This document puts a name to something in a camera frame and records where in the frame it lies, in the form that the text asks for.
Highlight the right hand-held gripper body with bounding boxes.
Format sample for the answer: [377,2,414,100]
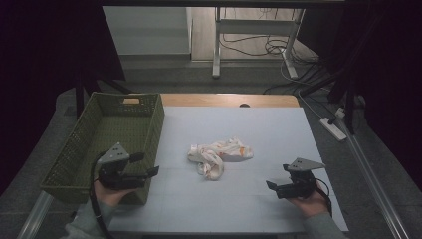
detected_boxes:
[275,157,326,200]

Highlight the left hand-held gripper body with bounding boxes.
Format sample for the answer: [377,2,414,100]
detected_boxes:
[97,142,149,191]

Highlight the green woven basket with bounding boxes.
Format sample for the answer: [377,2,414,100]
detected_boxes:
[40,92,166,205]

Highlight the white patterned cloth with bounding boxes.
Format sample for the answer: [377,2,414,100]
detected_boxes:
[187,136,255,181]

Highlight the person's right hand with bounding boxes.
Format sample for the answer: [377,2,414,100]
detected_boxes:
[288,187,331,219]

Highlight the person's left hand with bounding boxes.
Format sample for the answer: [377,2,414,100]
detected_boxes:
[94,180,137,208]

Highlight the white table mat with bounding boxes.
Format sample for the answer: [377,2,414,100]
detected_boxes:
[107,106,349,233]

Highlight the white power strip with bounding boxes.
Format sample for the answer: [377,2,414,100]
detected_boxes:
[318,117,347,142]

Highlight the grey platform step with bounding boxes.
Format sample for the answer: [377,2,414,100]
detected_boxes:
[103,6,193,63]

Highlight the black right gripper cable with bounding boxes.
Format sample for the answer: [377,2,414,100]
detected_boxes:
[313,178,333,217]

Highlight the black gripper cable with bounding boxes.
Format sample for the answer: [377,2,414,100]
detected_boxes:
[313,178,333,217]
[89,152,113,239]

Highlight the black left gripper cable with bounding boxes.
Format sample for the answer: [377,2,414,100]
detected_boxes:
[89,152,113,239]

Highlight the aluminium rail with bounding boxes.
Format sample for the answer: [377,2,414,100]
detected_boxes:
[16,190,54,239]
[337,119,411,239]

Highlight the tangle of floor cables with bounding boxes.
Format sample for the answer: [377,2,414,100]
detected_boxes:
[220,8,332,120]

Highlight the white metal desk frame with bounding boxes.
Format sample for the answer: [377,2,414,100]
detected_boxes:
[212,7,307,80]

